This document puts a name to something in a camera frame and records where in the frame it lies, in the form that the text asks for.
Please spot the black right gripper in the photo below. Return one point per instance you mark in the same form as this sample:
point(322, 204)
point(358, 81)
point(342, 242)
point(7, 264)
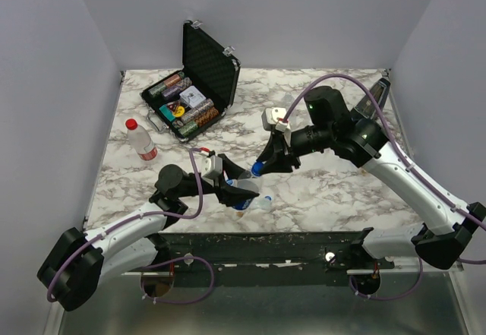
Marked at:
point(283, 150)

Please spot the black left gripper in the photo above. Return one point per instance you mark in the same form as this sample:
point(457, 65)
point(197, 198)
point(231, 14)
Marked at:
point(232, 196)

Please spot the blue bottle cap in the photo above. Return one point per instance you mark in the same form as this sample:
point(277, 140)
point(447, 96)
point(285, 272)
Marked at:
point(256, 168)

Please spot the blue label pepsi bottle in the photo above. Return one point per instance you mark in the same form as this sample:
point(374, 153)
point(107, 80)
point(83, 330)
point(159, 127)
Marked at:
point(250, 182)

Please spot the red label plastic bottle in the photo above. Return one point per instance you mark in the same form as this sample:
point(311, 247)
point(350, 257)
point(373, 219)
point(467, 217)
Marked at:
point(143, 144)

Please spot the red bottle cap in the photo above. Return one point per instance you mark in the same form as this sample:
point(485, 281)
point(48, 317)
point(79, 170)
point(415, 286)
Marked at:
point(131, 124)

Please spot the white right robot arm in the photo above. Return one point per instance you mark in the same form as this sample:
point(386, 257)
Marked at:
point(448, 222)

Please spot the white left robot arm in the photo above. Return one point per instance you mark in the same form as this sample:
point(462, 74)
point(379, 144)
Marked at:
point(80, 261)

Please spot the clear plastic bottle left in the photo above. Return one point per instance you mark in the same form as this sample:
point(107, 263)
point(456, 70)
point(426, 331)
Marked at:
point(288, 99)

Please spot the black poker chip case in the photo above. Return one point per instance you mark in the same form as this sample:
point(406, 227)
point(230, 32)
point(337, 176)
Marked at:
point(191, 99)

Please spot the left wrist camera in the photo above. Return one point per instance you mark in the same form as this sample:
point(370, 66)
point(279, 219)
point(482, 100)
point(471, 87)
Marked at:
point(212, 167)

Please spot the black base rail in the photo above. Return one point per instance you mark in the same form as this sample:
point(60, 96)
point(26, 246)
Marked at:
point(275, 259)

